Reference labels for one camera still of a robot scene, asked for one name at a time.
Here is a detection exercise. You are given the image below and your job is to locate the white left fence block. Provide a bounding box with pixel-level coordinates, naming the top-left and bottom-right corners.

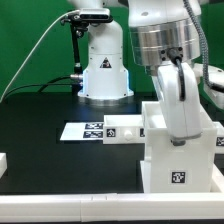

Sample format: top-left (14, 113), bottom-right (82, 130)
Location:
top-left (0, 153), bottom-right (7, 178)

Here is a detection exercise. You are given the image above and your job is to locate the white right fence rail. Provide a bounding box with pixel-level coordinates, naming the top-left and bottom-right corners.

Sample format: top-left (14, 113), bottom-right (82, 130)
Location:
top-left (213, 167), bottom-right (224, 193)

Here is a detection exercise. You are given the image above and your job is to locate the white front fence rail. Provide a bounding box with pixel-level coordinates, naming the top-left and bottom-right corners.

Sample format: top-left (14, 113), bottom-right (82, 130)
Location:
top-left (0, 193), bottom-right (224, 223)

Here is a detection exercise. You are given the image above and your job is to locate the grey camera on stand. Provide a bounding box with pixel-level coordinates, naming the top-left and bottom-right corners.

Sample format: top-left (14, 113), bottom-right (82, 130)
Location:
top-left (79, 8), bottom-right (110, 22)

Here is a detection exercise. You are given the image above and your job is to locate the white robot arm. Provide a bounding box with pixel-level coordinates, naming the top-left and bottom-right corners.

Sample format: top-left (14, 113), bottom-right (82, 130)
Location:
top-left (68, 0), bottom-right (224, 142)

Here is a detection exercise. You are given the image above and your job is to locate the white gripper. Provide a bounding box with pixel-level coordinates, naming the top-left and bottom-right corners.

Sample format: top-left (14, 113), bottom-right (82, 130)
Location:
top-left (157, 63), bottom-right (202, 146)

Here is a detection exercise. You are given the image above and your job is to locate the white fence rail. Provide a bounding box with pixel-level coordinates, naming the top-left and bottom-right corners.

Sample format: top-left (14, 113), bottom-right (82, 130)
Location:
top-left (0, 193), bottom-right (224, 223)
top-left (213, 167), bottom-right (224, 193)

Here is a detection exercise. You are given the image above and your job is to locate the black cable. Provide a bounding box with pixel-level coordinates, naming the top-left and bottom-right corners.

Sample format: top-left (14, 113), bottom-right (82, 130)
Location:
top-left (2, 76), bottom-right (74, 99)

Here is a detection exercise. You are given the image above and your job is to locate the black camera stand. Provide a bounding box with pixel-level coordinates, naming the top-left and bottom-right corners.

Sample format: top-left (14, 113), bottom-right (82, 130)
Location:
top-left (60, 14), bottom-right (88, 93)

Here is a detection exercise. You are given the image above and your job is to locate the white drawer cabinet box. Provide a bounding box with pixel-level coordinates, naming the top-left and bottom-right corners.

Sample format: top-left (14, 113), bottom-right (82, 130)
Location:
top-left (140, 101), bottom-right (220, 193)

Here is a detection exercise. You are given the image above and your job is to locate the grey braided wrist cable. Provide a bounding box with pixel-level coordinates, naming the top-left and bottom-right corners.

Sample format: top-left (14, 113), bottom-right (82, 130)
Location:
top-left (168, 0), bottom-right (224, 102)

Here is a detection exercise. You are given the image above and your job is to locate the white marker base plate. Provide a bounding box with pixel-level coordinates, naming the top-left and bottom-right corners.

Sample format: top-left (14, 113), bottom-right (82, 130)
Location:
top-left (60, 122), bottom-right (103, 141)

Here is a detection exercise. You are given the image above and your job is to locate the white cable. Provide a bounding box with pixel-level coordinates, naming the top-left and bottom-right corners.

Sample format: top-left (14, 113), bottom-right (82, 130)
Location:
top-left (0, 9), bottom-right (81, 103)

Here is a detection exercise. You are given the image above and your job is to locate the white rear drawer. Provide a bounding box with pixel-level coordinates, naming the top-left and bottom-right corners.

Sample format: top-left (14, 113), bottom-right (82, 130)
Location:
top-left (103, 115), bottom-right (145, 144)

